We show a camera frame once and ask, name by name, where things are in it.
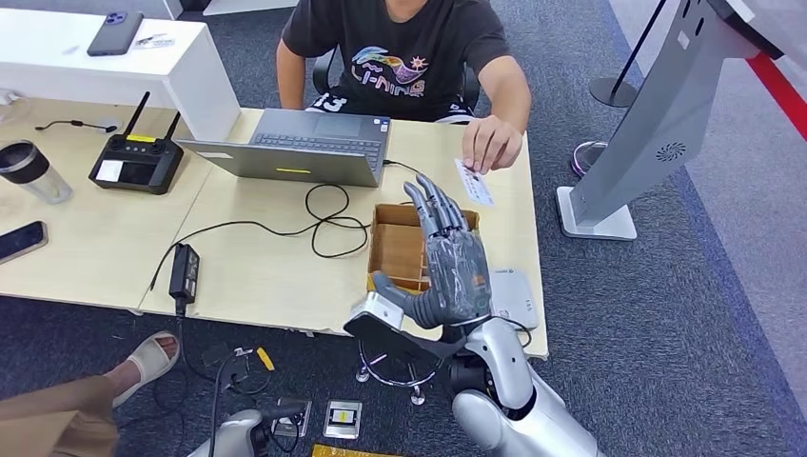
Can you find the person's leg with sandal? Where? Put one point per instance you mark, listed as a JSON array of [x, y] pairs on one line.
[[57, 413]]

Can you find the grey laptop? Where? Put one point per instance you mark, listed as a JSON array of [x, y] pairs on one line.
[[296, 162]]

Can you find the dark floor plate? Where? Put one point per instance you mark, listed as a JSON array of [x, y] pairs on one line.
[[214, 353]]

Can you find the black stanchion post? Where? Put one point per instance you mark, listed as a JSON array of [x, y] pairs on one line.
[[613, 93]]

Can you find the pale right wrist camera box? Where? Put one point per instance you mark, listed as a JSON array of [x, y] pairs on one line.
[[378, 312]]

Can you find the metal floor socket yellow label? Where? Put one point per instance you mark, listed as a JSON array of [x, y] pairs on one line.
[[342, 419]]

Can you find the small card with keys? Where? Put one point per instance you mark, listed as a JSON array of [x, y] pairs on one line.
[[154, 41]]

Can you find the black smartphone with tan case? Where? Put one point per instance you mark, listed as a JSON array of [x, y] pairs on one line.
[[21, 241]]

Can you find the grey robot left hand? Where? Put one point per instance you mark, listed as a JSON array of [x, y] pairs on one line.
[[284, 413]]

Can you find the white ID card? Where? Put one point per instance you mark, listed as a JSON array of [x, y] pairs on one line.
[[474, 184]]

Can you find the yellow plug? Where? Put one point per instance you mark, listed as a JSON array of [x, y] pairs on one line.
[[265, 359]]

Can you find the white card reader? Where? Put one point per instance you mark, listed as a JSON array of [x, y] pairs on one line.
[[516, 299]]

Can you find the red barrier belt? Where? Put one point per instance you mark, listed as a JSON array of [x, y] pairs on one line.
[[780, 88]]

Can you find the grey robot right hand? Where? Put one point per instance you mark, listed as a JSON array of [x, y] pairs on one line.
[[457, 277]]

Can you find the wooden divided box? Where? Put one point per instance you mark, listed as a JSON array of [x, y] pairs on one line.
[[396, 249]]

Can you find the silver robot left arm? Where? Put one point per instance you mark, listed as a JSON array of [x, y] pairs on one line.
[[233, 435]]

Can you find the round chrome base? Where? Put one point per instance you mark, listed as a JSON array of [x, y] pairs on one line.
[[583, 158]]

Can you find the white counter block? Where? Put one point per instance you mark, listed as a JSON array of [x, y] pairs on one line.
[[75, 70]]

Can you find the clear tumbler with black lid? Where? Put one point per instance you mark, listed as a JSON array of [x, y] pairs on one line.
[[28, 169]]

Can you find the person's right forearm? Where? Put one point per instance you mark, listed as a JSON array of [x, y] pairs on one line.
[[291, 79]]

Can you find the yellow flat package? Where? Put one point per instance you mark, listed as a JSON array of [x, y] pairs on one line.
[[347, 452]]

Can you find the open metal floor socket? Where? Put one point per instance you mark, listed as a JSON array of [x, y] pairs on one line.
[[296, 427]]

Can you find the chrome stool base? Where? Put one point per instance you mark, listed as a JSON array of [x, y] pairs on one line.
[[378, 369]]

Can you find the person's left forearm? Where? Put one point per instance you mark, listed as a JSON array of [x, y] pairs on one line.
[[507, 91]]

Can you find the person's left hand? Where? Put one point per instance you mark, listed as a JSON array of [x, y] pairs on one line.
[[492, 142]]

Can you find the grey kiosk stand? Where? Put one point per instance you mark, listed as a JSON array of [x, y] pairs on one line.
[[661, 113]]

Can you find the dark grey smartphone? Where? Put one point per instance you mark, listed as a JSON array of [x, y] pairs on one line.
[[115, 33]]

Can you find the black remote controller with antennas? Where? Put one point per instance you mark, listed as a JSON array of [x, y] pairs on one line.
[[136, 169]]

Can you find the seated person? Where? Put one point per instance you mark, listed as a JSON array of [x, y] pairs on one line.
[[403, 38]]

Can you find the black power adapter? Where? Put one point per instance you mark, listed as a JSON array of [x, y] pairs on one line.
[[184, 272]]

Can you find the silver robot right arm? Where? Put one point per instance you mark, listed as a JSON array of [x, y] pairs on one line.
[[511, 391]]

